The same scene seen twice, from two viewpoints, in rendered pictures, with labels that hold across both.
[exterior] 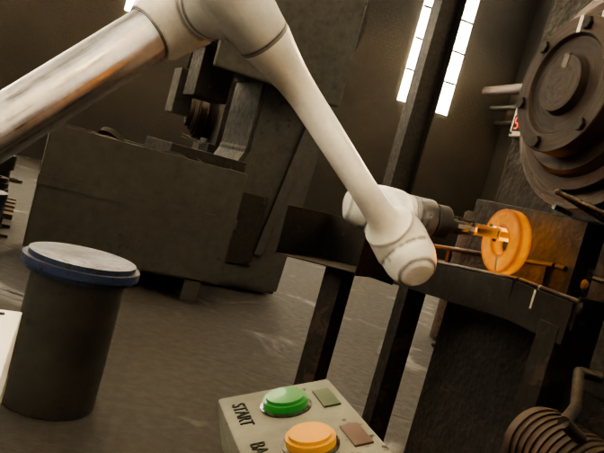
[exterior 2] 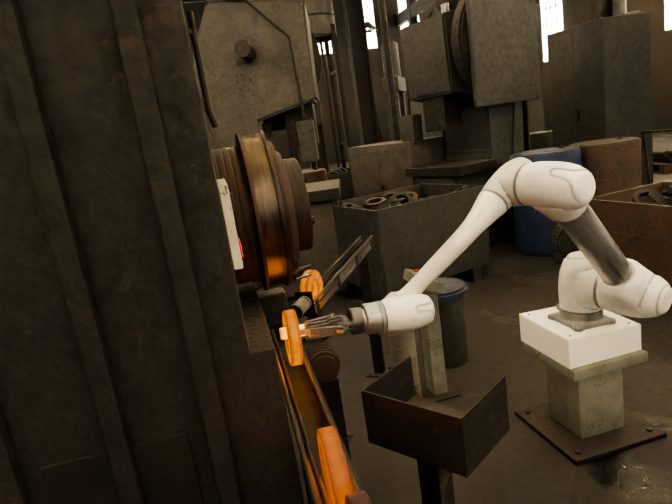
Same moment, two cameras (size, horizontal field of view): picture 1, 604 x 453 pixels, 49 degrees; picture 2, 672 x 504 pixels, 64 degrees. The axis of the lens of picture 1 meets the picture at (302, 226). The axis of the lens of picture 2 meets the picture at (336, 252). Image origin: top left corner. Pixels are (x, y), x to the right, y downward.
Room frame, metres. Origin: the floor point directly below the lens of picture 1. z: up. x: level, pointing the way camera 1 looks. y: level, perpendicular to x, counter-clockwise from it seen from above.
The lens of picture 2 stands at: (2.94, -0.15, 1.32)
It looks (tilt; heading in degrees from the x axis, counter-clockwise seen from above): 13 degrees down; 187
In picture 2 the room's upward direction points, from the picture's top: 9 degrees counter-clockwise
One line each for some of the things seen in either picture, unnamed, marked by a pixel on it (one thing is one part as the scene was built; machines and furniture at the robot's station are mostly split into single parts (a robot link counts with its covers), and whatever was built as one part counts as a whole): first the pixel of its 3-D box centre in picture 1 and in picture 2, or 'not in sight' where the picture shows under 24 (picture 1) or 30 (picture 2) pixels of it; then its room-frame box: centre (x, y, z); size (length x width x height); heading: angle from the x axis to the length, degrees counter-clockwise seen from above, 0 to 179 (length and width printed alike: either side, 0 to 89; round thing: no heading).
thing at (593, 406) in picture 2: not in sight; (584, 391); (0.90, 0.51, 0.15); 0.40 x 0.40 x 0.31; 19
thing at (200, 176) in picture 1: (130, 204); not in sight; (3.78, 0.98, 0.39); 1.03 x 0.83 x 0.79; 112
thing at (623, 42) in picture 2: not in sight; (598, 120); (-3.30, 2.17, 1.00); 0.80 x 0.63 x 2.00; 23
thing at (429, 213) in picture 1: (421, 217); (372, 318); (1.50, -0.25, 0.78); 0.09 x 0.06 x 0.09; 18
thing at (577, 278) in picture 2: not in sight; (583, 280); (0.91, 0.53, 0.63); 0.18 x 0.16 x 0.22; 37
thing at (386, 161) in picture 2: not in sight; (398, 191); (-3.08, -0.08, 0.55); 1.10 x 0.53 x 1.10; 38
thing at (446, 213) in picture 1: (448, 223); (347, 322); (1.52, -0.32, 0.79); 0.09 x 0.08 x 0.07; 108
